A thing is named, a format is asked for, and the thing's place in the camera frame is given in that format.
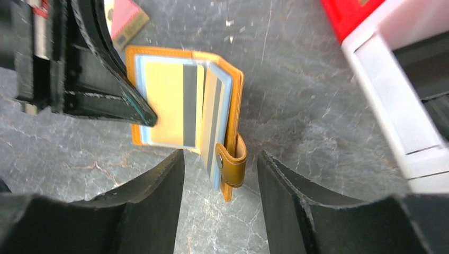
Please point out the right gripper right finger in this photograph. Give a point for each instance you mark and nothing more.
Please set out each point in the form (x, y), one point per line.
(304, 217)

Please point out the gold card pocket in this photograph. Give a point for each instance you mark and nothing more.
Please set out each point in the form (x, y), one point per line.
(218, 85)
(174, 91)

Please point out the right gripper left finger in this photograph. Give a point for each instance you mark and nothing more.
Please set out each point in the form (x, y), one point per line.
(141, 216)

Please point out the gold card left pocket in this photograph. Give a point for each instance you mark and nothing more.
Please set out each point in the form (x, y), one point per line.
(174, 91)

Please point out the red plastic bin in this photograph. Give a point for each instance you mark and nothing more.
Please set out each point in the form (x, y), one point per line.
(346, 15)

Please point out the orange card holder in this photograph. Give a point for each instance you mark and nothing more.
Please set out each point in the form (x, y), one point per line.
(231, 155)

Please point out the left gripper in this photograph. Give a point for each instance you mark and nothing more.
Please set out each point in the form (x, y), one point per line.
(64, 59)

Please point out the white bin near red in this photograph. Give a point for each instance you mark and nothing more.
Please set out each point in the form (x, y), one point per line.
(419, 150)

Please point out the red playing card box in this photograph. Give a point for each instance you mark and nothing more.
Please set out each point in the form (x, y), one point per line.
(124, 18)

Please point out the gold card right pocket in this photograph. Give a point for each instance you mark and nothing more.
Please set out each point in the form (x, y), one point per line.
(218, 85)

